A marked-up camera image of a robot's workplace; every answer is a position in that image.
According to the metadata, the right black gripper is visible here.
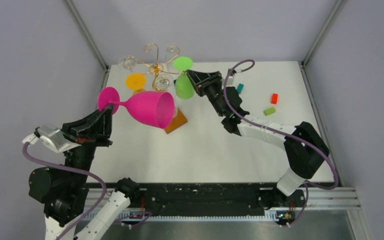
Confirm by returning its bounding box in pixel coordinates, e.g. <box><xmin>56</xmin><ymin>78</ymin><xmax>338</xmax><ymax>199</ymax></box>
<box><xmin>186</xmin><ymin>70</ymin><xmax>225</xmax><ymax>117</ymax></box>

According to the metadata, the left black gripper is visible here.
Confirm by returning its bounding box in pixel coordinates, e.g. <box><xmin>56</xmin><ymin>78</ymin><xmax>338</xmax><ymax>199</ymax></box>
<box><xmin>62</xmin><ymin>101</ymin><xmax>116</xmax><ymax>186</ymax></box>

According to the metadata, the green plastic goblet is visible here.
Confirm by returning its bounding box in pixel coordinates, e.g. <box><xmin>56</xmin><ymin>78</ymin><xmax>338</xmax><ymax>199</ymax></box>
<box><xmin>173</xmin><ymin>56</ymin><xmax>195</xmax><ymax>100</ymax></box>

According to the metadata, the clear stemmed wine glass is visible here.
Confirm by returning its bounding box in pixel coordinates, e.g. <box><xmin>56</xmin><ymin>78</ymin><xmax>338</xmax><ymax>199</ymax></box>
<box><xmin>153</xmin><ymin>74</ymin><xmax>174</xmax><ymax>92</ymax></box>

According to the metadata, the gold wire wine glass rack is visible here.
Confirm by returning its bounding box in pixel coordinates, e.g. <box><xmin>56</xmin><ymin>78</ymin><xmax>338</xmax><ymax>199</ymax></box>
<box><xmin>119</xmin><ymin>43</ymin><xmax>189</xmax><ymax>135</ymax></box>

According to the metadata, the pink plastic goblet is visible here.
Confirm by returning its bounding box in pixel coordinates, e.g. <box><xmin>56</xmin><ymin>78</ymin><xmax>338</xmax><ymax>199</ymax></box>
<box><xmin>97</xmin><ymin>87</ymin><xmax>176</xmax><ymax>129</ymax></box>

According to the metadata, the orange plastic goblet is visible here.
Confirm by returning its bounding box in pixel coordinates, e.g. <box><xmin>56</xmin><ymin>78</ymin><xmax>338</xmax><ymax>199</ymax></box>
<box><xmin>124</xmin><ymin>73</ymin><xmax>147</xmax><ymax>95</ymax></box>

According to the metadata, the clear tall flute glass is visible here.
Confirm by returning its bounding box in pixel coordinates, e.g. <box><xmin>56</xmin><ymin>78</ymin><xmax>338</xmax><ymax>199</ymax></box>
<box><xmin>117</xmin><ymin>56</ymin><xmax>138</xmax><ymax>73</ymax></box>

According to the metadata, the clear short wine glass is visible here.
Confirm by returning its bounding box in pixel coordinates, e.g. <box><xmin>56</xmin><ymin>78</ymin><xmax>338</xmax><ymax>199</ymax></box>
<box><xmin>164</xmin><ymin>43</ymin><xmax>181</xmax><ymax>72</ymax></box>

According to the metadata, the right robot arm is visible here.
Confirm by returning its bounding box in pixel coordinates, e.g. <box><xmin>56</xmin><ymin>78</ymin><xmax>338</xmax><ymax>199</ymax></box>
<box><xmin>185</xmin><ymin>70</ymin><xmax>330</xmax><ymax>206</ymax></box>

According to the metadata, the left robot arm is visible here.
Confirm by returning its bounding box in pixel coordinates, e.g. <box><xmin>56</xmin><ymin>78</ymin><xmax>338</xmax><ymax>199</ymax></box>
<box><xmin>22</xmin><ymin>104</ymin><xmax>141</xmax><ymax>240</ymax></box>

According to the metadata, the teal block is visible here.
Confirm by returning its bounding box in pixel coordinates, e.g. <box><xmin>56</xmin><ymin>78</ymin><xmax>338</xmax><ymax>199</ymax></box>
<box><xmin>236</xmin><ymin>83</ymin><xmax>244</xmax><ymax>94</ymax></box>

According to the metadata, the lime green block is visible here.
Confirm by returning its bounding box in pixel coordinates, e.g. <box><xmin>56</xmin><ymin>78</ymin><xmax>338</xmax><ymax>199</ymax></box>
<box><xmin>263</xmin><ymin>106</ymin><xmax>276</xmax><ymax>116</ymax></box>

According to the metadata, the orange-red block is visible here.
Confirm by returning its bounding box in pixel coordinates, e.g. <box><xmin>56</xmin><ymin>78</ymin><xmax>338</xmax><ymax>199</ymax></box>
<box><xmin>270</xmin><ymin>93</ymin><xmax>279</xmax><ymax>105</ymax></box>

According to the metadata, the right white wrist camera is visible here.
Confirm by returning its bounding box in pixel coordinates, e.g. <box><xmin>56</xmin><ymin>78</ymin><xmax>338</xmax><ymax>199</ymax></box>
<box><xmin>225</xmin><ymin>68</ymin><xmax>237</xmax><ymax>86</ymax></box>

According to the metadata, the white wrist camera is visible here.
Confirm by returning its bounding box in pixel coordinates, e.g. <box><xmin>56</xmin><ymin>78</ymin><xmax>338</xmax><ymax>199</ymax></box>
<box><xmin>225</xmin><ymin>68</ymin><xmax>237</xmax><ymax>86</ymax></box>
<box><xmin>22</xmin><ymin>125</ymin><xmax>81</xmax><ymax>153</ymax></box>

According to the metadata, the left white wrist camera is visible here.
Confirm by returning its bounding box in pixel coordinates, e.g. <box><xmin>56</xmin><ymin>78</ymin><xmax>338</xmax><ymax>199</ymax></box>
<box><xmin>22</xmin><ymin>125</ymin><xmax>81</xmax><ymax>153</ymax></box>

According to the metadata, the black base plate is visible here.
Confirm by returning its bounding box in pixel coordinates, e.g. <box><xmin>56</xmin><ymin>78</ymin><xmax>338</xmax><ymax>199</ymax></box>
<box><xmin>85</xmin><ymin>182</ymin><xmax>307</xmax><ymax>218</ymax></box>

